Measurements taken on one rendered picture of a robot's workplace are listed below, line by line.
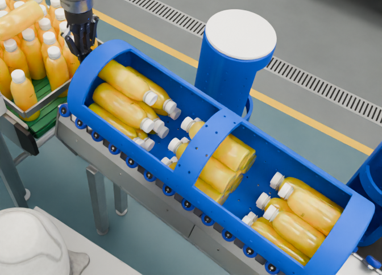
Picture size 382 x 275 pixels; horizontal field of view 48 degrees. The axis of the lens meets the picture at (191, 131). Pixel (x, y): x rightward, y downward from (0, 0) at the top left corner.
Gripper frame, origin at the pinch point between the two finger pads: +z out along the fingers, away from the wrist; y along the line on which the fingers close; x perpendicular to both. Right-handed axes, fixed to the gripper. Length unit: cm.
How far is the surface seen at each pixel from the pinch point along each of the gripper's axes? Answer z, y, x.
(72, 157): 116, -15, -39
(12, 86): 10.0, 17.2, -14.9
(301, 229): 2, 4, 80
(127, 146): 5.8, 12.3, 28.8
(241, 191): 20, -6, 60
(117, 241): 116, 5, 14
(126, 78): -2.3, -1.4, 16.0
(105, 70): -1.4, 0.1, 9.0
